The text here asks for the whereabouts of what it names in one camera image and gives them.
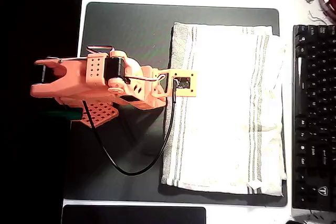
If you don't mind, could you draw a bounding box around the black desk mat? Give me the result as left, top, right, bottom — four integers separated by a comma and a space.
64, 2, 288, 208

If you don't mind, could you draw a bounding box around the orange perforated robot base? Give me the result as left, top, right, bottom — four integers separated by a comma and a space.
77, 100, 119, 130

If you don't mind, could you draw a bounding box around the black camera cable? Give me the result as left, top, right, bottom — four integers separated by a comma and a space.
81, 78, 180, 176

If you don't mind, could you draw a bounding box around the thin grey wire scrap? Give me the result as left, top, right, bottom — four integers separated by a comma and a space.
308, 10, 329, 26

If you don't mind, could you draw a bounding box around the black flat tablet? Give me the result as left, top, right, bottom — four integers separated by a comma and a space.
61, 205, 207, 224

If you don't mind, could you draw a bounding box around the white striped towel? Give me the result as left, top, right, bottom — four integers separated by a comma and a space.
160, 22, 288, 197

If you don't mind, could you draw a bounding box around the orange camera mount frame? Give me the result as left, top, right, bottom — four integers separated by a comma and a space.
156, 68, 198, 98

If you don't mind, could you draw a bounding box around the black keyboard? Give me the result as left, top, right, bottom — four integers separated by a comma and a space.
292, 24, 336, 212

